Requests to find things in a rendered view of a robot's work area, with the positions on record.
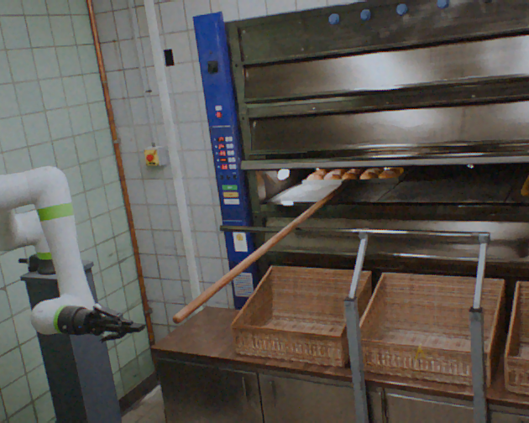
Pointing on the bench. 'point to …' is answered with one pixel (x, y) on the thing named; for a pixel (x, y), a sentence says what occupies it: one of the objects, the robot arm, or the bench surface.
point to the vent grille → (243, 284)
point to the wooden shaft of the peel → (251, 258)
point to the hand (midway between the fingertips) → (133, 326)
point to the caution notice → (239, 241)
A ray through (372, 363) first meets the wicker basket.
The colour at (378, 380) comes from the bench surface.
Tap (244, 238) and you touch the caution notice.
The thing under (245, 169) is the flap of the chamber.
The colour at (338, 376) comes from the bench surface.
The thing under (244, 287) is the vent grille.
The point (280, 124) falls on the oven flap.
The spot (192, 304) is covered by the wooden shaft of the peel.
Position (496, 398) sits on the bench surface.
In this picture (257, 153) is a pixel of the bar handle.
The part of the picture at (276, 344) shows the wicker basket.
